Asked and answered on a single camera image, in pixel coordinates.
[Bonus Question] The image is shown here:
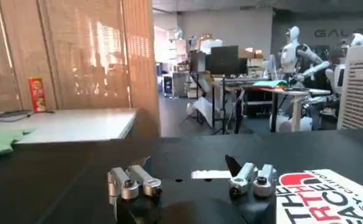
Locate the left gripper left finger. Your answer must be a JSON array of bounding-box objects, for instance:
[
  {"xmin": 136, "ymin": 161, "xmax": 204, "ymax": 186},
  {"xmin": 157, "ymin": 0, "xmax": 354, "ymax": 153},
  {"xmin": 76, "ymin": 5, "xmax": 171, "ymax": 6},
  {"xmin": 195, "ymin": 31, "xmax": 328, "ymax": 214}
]
[{"xmin": 107, "ymin": 156, "xmax": 163, "ymax": 201}]

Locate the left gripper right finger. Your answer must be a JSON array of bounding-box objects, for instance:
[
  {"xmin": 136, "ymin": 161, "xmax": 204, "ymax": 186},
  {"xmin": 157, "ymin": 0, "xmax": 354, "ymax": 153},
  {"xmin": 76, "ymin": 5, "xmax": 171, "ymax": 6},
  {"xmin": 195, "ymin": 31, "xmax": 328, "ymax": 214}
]
[{"xmin": 224, "ymin": 154, "xmax": 278, "ymax": 198}]

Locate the white tape strip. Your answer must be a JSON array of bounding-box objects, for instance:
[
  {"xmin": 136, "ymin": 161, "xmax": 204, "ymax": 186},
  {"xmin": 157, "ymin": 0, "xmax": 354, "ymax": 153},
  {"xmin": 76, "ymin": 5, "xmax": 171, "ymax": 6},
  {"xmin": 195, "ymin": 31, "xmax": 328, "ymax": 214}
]
[{"xmin": 190, "ymin": 170, "xmax": 232, "ymax": 180}]

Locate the white side table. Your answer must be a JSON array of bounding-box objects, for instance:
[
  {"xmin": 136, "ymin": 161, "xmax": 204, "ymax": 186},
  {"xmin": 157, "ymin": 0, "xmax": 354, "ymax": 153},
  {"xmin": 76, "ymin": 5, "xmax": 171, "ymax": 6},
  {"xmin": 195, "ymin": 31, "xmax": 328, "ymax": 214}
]
[{"xmin": 0, "ymin": 108, "xmax": 139, "ymax": 145}]

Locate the white leaning panel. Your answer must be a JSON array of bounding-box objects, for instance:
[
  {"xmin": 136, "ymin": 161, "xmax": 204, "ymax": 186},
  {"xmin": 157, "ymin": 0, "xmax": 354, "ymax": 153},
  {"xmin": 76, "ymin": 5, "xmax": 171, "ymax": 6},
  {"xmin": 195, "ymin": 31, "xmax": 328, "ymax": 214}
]
[{"xmin": 187, "ymin": 96, "xmax": 215, "ymax": 127}]

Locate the black-legged desk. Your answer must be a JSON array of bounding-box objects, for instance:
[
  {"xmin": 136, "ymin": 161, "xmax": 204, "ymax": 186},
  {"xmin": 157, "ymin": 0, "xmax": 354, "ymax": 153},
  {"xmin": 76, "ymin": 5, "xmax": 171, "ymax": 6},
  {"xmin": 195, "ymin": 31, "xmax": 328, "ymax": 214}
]
[{"xmin": 204, "ymin": 72, "xmax": 272, "ymax": 135}]

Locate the white-legged work table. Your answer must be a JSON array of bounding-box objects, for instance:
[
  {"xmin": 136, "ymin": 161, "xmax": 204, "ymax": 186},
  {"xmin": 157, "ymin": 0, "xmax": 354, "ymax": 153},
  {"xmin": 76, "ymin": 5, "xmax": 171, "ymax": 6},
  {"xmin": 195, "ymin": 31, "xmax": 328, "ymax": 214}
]
[{"xmin": 258, "ymin": 86, "xmax": 331, "ymax": 133}]

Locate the stack of coloured clothes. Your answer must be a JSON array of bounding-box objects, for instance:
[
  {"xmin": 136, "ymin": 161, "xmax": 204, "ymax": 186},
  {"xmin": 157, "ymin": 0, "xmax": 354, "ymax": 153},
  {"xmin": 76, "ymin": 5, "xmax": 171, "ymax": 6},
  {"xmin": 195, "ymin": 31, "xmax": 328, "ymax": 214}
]
[{"xmin": 252, "ymin": 79, "xmax": 291, "ymax": 88}]

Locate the shelf with cardboard boxes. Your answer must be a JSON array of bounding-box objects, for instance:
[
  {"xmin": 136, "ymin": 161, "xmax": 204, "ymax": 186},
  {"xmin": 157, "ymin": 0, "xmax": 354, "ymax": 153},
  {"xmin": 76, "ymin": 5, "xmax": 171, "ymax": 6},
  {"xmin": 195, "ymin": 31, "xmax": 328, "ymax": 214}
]
[{"xmin": 238, "ymin": 47, "xmax": 266, "ymax": 77}]

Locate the black computer monitor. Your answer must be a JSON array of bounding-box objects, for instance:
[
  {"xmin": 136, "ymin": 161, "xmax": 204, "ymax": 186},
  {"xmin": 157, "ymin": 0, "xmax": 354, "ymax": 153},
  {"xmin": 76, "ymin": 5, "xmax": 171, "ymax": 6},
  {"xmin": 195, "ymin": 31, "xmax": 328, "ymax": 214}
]
[{"xmin": 210, "ymin": 45, "xmax": 240, "ymax": 77}]

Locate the white humanoid robot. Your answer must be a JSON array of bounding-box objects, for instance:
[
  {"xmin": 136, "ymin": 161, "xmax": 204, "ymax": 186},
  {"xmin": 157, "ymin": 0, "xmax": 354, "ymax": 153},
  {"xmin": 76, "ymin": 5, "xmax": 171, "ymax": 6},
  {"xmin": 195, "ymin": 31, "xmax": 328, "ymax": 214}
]
[
  {"xmin": 269, "ymin": 26, "xmax": 333, "ymax": 133},
  {"xmin": 302, "ymin": 32, "xmax": 363, "ymax": 107}
]

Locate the red snack box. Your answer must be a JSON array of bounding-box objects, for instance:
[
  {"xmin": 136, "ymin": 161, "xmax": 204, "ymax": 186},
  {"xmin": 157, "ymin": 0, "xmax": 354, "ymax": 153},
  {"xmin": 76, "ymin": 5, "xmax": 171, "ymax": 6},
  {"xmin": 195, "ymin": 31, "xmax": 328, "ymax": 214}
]
[{"xmin": 28, "ymin": 77, "xmax": 47, "ymax": 113}]

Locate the green cloth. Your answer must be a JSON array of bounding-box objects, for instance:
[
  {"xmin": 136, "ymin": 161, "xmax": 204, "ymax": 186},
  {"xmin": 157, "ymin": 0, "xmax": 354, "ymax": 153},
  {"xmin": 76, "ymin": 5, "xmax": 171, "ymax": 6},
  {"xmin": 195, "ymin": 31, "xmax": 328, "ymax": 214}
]
[{"xmin": 0, "ymin": 129, "xmax": 36, "ymax": 161}]

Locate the white slatted chair back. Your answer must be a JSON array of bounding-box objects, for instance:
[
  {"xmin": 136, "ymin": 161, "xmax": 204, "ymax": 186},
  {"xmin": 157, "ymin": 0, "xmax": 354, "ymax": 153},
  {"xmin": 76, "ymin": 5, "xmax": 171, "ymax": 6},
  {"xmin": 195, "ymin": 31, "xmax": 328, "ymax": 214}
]
[{"xmin": 336, "ymin": 42, "xmax": 363, "ymax": 131}]

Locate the beige window blind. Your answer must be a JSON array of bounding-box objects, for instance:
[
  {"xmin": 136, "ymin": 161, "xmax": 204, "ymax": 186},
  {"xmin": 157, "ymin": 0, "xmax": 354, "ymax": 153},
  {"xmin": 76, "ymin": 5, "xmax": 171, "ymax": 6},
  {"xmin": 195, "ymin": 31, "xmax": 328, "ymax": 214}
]
[{"xmin": 0, "ymin": 0, "xmax": 161, "ymax": 138}]

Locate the black cable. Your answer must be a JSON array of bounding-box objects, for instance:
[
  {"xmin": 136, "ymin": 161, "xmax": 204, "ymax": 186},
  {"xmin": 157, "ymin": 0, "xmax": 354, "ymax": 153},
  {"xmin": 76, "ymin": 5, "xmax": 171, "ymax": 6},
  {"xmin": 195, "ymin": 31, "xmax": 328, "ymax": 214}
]
[{"xmin": 0, "ymin": 109, "xmax": 56, "ymax": 123}]

